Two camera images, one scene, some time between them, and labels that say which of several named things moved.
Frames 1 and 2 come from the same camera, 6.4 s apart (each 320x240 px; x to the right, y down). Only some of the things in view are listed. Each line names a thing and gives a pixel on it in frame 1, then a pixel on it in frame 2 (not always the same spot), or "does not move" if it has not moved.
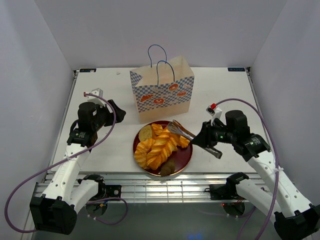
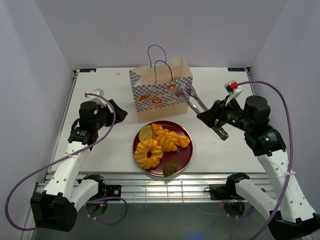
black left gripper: [120, 113] does not move
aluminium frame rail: [158, 187] does not move
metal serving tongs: [175, 127] -> [189, 95]
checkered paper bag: [164, 89] does not move
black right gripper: [204, 137] -> [217, 111]
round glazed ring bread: [148, 154] does not move
